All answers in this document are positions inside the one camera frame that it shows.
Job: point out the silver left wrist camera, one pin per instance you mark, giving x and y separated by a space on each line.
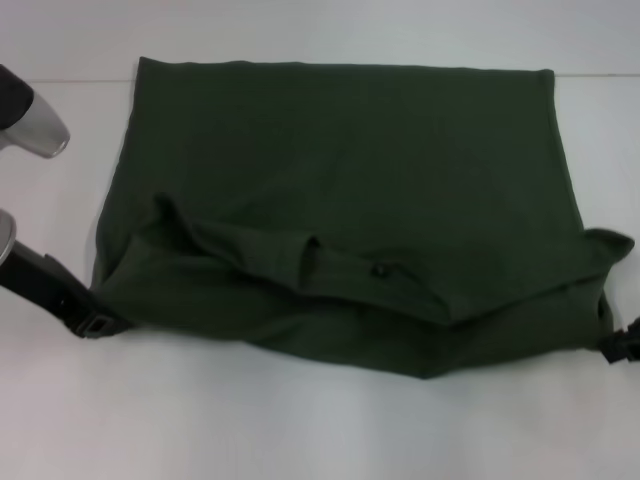
32 117

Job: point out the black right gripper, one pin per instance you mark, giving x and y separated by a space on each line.
636 335

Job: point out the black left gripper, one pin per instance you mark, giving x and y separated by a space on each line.
40 282

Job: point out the dark green printed t-shirt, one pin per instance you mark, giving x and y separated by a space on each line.
350 200

